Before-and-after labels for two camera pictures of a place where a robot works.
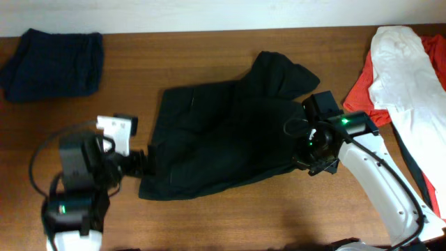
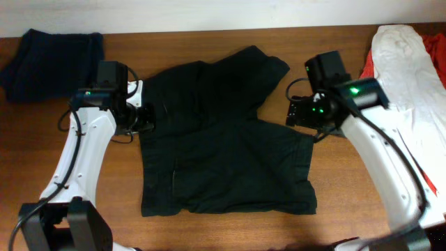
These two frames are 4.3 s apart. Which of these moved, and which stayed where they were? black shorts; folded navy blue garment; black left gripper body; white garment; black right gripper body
Moved: black shorts; black left gripper body; black right gripper body
Stayed: white garment; folded navy blue garment
